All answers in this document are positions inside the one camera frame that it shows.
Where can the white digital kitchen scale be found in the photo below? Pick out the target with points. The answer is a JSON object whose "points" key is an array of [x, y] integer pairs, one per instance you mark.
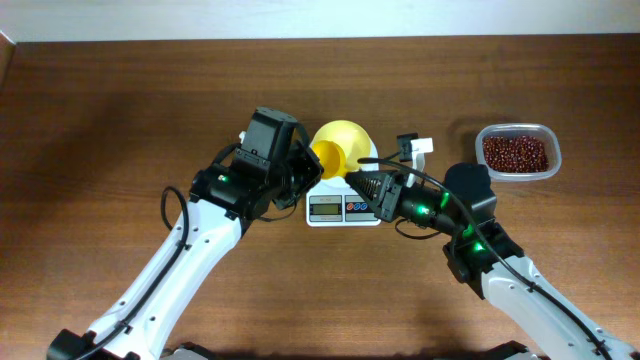
{"points": [[333, 203]]}

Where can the red adzuki beans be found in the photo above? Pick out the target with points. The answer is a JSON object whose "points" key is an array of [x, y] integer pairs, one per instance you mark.
{"points": [[521, 154]]}

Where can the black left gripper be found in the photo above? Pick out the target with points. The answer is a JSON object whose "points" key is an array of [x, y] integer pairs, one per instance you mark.
{"points": [[305, 167]]}

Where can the clear plastic food container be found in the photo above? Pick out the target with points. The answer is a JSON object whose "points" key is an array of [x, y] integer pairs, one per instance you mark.
{"points": [[511, 130]]}

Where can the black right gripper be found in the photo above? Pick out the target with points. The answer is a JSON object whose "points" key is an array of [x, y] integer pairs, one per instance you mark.
{"points": [[390, 196]]}

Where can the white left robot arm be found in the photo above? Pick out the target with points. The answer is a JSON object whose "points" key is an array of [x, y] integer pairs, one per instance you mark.
{"points": [[138, 325]]}

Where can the yellow plastic bowl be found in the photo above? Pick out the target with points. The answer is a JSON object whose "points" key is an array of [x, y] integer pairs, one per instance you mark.
{"points": [[344, 130]]}

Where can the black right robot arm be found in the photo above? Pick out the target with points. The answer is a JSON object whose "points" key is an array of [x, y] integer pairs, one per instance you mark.
{"points": [[483, 256]]}

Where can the yellow plastic measuring scoop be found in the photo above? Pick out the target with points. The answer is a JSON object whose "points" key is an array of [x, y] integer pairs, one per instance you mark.
{"points": [[336, 158]]}

